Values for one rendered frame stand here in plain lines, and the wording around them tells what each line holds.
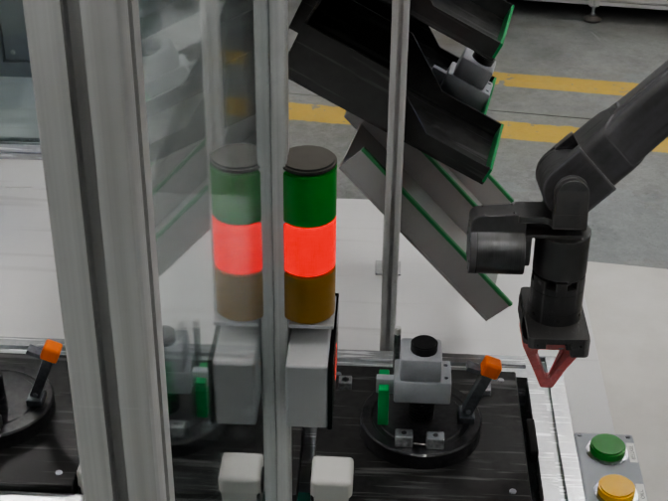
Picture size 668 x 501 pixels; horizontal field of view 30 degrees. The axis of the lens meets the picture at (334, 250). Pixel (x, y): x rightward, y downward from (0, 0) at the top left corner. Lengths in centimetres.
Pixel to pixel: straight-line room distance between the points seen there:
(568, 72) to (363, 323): 321
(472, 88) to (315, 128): 273
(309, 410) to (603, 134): 40
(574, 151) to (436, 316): 64
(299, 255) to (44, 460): 49
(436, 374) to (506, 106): 327
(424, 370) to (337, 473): 15
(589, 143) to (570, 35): 405
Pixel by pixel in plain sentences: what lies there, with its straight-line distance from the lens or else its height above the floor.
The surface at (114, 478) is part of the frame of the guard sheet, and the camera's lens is 50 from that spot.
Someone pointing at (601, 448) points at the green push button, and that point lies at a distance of 147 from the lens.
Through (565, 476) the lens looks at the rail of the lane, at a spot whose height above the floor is 96.
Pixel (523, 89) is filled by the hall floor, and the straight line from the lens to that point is 476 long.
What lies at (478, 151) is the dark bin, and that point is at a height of 120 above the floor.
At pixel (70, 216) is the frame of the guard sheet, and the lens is 42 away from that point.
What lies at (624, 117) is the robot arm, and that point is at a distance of 128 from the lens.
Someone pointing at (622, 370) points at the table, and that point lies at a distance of 179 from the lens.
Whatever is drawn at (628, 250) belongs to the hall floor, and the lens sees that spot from 378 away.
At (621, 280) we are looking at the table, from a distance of 199.
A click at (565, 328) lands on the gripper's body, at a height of 114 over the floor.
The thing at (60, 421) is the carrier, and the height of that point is 97.
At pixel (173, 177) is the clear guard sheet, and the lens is 56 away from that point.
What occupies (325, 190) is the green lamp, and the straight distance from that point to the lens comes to 106.
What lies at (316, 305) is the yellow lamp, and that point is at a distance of 111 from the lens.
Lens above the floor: 190
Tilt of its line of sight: 31 degrees down
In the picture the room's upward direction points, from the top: 1 degrees clockwise
